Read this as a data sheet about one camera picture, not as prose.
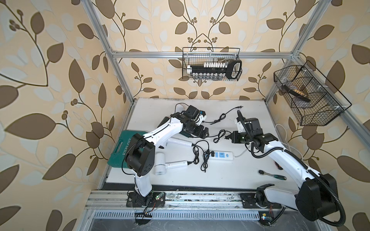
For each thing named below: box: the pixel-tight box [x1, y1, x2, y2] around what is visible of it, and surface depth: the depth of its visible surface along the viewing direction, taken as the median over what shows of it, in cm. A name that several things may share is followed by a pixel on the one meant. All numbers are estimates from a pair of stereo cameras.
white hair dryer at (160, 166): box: [154, 151, 189, 176], surface depth 84 cm
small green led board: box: [155, 192, 165, 201], surface depth 75 cm
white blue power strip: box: [208, 150, 234, 161], surface depth 90 cm
